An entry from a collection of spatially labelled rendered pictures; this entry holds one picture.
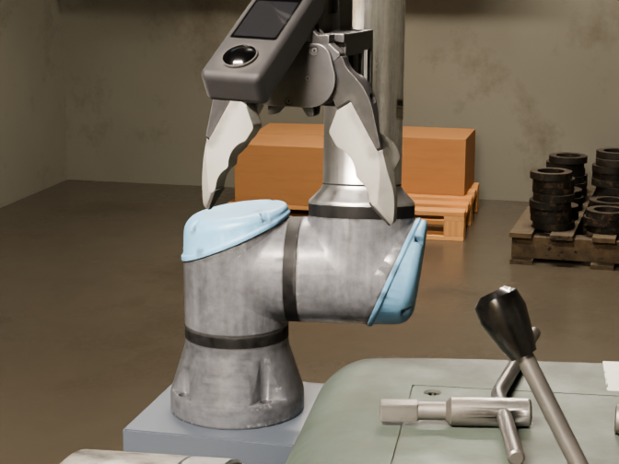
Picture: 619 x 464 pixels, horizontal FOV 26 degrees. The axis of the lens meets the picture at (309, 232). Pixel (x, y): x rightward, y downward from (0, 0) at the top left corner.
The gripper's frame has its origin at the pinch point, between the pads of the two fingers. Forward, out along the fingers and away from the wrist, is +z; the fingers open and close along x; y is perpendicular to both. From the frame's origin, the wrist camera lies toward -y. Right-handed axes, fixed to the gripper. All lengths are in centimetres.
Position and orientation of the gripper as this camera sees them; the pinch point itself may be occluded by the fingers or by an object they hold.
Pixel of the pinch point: (293, 221)
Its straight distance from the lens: 99.7
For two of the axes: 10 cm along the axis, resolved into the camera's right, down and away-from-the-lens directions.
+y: 3.9, -1.9, 9.0
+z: 0.0, 9.8, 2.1
